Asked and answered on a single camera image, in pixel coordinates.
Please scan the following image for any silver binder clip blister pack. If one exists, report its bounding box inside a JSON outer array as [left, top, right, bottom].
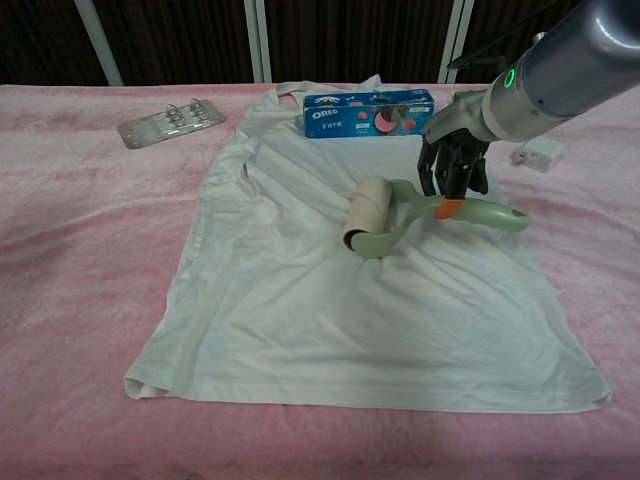
[[117, 98, 226, 151]]

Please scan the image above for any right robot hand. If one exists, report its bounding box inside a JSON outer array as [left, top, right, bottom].
[[415, 91, 495, 221]]

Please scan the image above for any white frame post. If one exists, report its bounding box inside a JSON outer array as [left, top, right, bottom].
[[437, 0, 475, 84], [73, 0, 124, 87], [243, 0, 274, 84]]

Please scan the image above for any green handled lint roller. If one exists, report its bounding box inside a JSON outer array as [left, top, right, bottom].
[[340, 174, 532, 260]]

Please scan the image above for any white power adapter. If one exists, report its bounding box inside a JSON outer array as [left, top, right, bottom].
[[509, 136, 566, 174]]

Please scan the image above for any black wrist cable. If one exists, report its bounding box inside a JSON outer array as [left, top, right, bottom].
[[445, 46, 507, 72]]

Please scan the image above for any blue Oreo cookie box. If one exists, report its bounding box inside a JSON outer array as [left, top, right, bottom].
[[302, 88, 436, 142]]

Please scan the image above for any white tank top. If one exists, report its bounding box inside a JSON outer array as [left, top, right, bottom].
[[122, 74, 614, 416]]

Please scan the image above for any pink fleece blanket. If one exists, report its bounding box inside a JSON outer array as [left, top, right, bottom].
[[0, 82, 640, 480]]

